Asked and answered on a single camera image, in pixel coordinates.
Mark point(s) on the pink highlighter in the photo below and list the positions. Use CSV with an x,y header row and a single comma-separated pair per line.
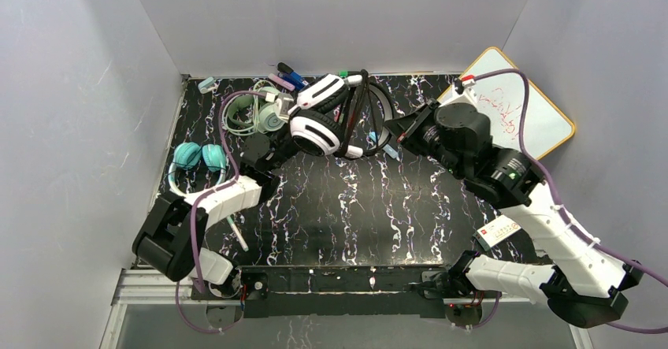
x,y
279,81

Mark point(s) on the green capped white marker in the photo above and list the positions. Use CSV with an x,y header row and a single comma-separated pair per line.
x,y
238,234

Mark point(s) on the mint green gaming headphones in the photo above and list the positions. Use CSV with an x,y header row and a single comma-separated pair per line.
x,y
247,114

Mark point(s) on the black and white headphones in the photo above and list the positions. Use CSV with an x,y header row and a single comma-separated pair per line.
x,y
323,120

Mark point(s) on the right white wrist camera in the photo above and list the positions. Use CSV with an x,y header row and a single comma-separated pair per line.
x,y
461,91

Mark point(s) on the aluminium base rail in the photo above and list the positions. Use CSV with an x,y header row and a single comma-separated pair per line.
x,y
323,307

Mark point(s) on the blue stapler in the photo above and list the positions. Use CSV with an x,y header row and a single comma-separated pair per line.
x,y
290,75

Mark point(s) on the teal cat ear headphones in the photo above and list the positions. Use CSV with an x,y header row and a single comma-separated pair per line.
x,y
188,159

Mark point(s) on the light blue marker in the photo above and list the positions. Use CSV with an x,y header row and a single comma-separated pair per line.
x,y
389,150

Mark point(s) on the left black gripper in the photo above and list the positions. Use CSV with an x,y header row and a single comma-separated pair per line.
x,y
281,145

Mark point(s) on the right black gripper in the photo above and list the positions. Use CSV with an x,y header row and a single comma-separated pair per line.
x,y
413,127

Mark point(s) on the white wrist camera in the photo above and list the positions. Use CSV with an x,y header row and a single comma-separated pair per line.
x,y
461,91
280,104

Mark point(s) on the small light blue eraser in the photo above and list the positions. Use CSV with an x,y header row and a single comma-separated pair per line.
x,y
207,85

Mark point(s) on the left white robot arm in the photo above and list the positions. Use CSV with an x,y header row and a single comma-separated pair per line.
x,y
171,237

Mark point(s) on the small white red box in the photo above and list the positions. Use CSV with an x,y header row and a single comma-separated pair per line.
x,y
495,232

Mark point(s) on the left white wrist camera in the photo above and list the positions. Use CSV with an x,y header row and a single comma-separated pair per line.
x,y
280,104

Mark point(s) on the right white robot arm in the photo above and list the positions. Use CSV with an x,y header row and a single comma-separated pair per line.
x,y
581,285

